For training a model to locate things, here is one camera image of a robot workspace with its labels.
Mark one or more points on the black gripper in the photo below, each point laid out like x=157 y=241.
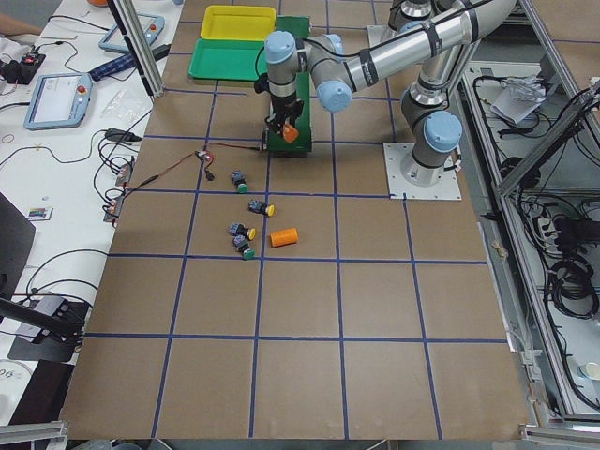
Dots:
x=285 y=104

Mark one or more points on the orange cylinder labelled 4680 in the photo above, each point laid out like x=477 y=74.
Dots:
x=289 y=133

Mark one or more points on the green push button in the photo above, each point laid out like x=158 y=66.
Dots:
x=239 y=181
x=243 y=247

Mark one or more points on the yellow push button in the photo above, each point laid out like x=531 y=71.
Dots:
x=238 y=229
x=262 y=208

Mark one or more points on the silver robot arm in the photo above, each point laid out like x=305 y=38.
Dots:
x=438 y=43

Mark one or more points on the green conveyor belt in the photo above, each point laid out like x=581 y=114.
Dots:
x=284 y=53

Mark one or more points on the green tray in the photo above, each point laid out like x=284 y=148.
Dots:
x=227 y=60

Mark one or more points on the small controller circuit board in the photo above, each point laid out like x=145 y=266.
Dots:
x=205 y=156

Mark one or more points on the yellow tray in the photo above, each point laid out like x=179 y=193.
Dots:
x=247 y=23

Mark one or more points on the plain orange cylinder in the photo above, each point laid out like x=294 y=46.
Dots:
x=284 y=237

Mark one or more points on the blue plaid umbrella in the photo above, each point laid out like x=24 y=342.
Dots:
x=112 y=67

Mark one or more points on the black power adapter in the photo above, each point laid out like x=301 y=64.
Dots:
x=118 y=135

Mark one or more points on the aluminium frame post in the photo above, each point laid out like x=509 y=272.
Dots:
x=126 y=18

